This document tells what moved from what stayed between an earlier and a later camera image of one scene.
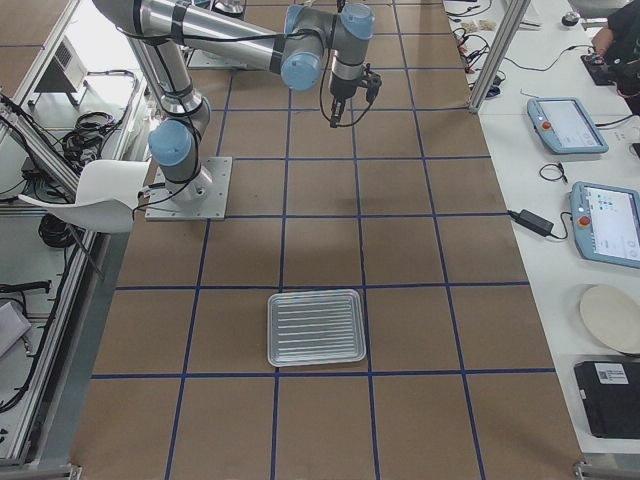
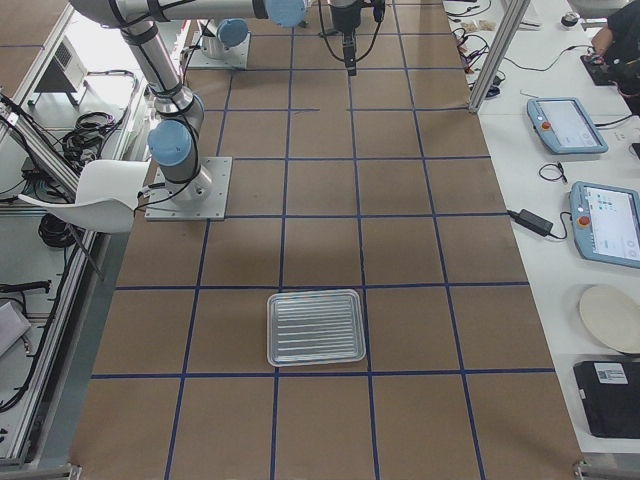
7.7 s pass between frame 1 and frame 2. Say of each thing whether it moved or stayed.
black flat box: stayed
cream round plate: stayed
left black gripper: moved
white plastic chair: stayed
